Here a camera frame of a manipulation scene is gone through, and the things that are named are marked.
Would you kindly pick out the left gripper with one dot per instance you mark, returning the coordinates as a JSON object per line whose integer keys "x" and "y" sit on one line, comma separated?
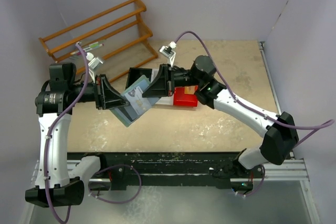
{"x": 98, "y": 92}

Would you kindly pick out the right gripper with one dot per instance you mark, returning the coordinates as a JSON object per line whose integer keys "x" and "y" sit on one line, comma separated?
{"x": 169, "y": 80}

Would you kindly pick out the green card holder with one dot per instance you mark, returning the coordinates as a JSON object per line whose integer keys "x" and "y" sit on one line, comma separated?
{"x": 121, "y": 114}

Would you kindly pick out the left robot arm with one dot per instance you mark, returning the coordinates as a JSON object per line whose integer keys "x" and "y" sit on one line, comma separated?
{"x": 54, "y": 184}

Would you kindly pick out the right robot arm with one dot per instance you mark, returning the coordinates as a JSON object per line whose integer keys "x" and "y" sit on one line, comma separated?
{"x": 277, "y": 131}

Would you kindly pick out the white crest card in holder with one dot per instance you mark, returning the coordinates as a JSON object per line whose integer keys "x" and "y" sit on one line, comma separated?
{"x": 138, "y": 104}

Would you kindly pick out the orange credit card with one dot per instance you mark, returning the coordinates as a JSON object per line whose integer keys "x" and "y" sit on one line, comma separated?
{"x": 189, "y": 90}

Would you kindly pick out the white plastic bin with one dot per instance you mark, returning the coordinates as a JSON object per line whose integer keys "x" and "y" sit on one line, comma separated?
{"x": 163, "y": 100}

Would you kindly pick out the red plastic bin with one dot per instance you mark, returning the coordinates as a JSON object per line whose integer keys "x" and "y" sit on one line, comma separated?
{"x": 181, "y": 99}

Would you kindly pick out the black plastic bin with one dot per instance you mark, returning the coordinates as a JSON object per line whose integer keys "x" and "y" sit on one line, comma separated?
{"x": 135, "y": 73}

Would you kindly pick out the pens on rack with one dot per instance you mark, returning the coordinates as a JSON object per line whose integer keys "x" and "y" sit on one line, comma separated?
{"x": 90, "y": 47}

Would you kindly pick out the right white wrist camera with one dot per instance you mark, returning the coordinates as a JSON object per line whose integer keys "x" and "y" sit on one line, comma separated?
{"x": 169, "y": 53}

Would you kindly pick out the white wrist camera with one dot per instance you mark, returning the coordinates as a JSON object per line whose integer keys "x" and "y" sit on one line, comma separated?
{"x": 169, "y": 53}
{"x": 93, "y": 64}

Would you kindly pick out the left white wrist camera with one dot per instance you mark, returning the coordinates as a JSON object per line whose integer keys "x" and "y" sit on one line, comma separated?
{"x": 93, "y": 64}

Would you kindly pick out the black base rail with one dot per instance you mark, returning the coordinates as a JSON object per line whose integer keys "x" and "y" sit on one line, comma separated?
{"x": 199, "y": 169}

